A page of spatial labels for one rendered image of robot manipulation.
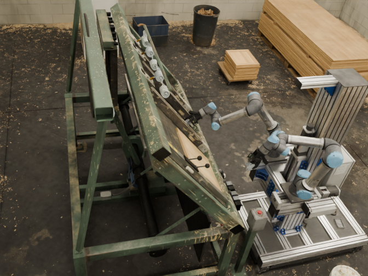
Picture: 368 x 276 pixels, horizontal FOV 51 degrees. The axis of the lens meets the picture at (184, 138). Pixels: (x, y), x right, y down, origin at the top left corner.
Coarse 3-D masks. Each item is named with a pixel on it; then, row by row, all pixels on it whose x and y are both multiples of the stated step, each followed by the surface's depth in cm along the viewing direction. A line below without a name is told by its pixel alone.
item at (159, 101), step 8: (152, 80) 315; (152, 88) 316; (160, 96) 326; (160, 104) 327; (168, 104) 335; (168, 112) 335; (176, 112) 345; (176, 120) 344; (184, 120) 354; (184, 128) 352; (192, 136) 362; (200, 144) 372
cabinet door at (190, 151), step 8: (176, 128) 336; (184, 136) 341; (184, 144) 324; (192, 144) 352; (184, 152) 315; (192, 152) 334; (200, 152) 363; (192, 160) 317; (200, 160) 344; (208, 160) 372; (200, 168) 326; (208, 168) 353; (208, 176) 332; (216, 184) 344
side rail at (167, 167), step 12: (168, 156) 251; (156, 168) 248; (168, 168) 251; (180, 168) 259; (180, 180) 262; (192, 180) 268; (192, 192) 275; (204, 192) 278; (204, 204) 288; (216, 204) 291; (216, 216) 303; (228, 216) 307; (228, 228) 318
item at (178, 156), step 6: (174, 150) 277; (174, 156) 281; (180, 156) 283; (180, 162) 287; (186, 162) 289; (192, 168) 295; (198, 174) 301; (210, 186) 315; (216, 192) 323; (222, 198) 331
